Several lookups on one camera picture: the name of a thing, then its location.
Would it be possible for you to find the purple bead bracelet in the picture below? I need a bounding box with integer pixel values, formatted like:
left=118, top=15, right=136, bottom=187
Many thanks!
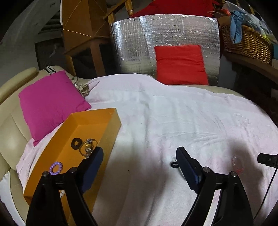
left=48, top=161, right=63, bottom=176

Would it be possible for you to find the red cushion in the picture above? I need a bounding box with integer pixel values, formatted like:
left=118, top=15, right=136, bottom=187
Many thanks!
left=154, top=45, right=209, bottom=85

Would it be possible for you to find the orange cardboard box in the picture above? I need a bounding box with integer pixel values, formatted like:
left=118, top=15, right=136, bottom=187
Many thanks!
left=24, top=108, right=121, bottom=225

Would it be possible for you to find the blue cloth in basket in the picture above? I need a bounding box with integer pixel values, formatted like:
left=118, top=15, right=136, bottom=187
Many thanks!
left=230, top=11, right=245, bottom=44

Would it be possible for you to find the wicker basket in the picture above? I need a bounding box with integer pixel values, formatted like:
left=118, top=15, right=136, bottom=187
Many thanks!
left=220, top=25, right=273, bottom=65

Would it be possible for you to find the clear pink bead bracelet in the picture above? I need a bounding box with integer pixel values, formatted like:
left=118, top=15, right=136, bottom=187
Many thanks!
left=231, top=154, right=246, bottom=174

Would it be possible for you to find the wooden furniture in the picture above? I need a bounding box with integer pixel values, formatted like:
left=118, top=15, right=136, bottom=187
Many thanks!
left=60, top=0, right=134, bottom=77

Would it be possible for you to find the thick black hair scrunchie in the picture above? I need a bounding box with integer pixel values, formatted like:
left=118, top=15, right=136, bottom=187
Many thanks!
left=71, top=138, right=83, bottom=150

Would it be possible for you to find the beige leather sofa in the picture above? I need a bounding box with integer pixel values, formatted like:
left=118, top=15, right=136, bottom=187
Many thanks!
left=0, top=65, right=92, bottom=226

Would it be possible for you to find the silver insulation foil sheet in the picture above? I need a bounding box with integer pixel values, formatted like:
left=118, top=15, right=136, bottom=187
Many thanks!
left=110, top=14, right=220, bottom=86

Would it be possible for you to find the white pink towel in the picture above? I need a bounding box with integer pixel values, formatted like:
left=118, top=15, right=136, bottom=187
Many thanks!
left=16, top=74, right=277, bottom=225

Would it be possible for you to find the magenta cushion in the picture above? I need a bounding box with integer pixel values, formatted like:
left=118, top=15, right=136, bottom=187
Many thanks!
left=18, top=71, right=91, bottom=146

